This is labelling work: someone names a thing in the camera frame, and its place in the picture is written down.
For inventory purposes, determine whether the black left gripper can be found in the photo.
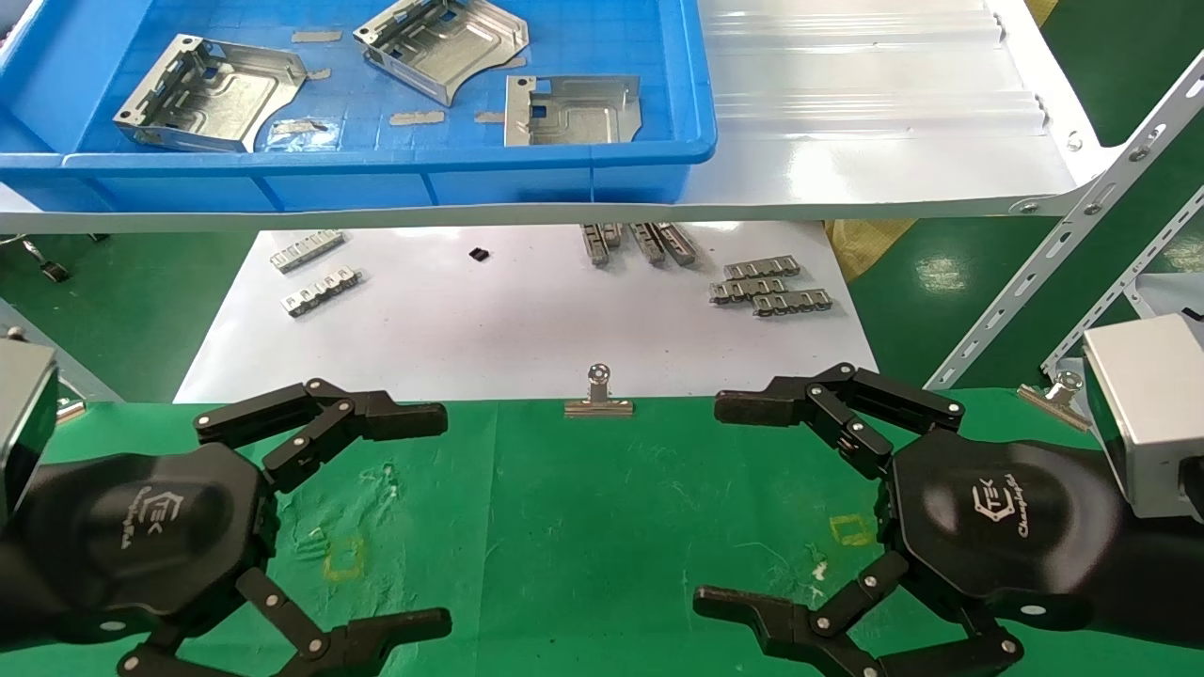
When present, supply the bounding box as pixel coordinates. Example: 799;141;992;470
28;378;453;677

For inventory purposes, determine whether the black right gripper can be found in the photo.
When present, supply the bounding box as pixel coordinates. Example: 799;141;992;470
693;362;1130;677

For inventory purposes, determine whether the bent sheet metal bracket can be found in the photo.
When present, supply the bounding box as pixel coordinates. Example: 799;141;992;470
354;0;530;107

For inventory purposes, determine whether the small slotted metal strip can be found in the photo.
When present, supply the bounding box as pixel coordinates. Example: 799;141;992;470
281;266;364;318
270;229;345;274
709;276;787;306
722;255;801;280
751;289;833;317

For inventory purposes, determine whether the green table cloth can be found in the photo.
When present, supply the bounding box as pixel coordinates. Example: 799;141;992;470
0;388;1204;677

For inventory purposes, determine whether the white paper sheet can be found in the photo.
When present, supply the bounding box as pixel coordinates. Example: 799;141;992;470
174;223;879;403

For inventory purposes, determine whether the yellow woven bag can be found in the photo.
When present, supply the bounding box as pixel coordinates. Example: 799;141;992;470
825;219;915;283

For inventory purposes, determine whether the small grey metal strip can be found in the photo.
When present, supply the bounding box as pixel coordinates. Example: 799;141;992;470
654;223;698;266
628;223;666;266
581;224;624;267

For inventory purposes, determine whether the blue plastic bin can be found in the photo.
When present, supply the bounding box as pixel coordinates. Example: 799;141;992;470
0;0;718;213

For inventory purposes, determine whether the white shelf board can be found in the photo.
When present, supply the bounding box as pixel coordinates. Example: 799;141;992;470
0;0;1120;234

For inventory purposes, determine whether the white perforated angle bar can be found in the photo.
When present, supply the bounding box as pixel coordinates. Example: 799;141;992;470
1039;183;1204;377
927;47;1204;391

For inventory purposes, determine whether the crumpled clear plastic film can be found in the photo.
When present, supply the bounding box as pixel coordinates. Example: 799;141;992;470
266;118;340;151

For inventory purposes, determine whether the black caster wheel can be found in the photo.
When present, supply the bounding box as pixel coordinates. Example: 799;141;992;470
19;240;71;283

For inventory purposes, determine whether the grey metal frame bar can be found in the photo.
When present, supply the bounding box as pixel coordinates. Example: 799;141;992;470
0;299;123;403

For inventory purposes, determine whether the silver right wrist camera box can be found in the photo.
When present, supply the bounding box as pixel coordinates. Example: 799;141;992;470
1082;313;1204;523

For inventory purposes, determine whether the white frame piece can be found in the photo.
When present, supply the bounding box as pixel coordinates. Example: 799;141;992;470
1124;271;1204;321

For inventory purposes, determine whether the metal bracket with slotted wall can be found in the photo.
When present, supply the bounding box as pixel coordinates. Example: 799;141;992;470
113;35;309;153

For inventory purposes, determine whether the flat sheet metal bracket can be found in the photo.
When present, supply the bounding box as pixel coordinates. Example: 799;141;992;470
504;75;643;147

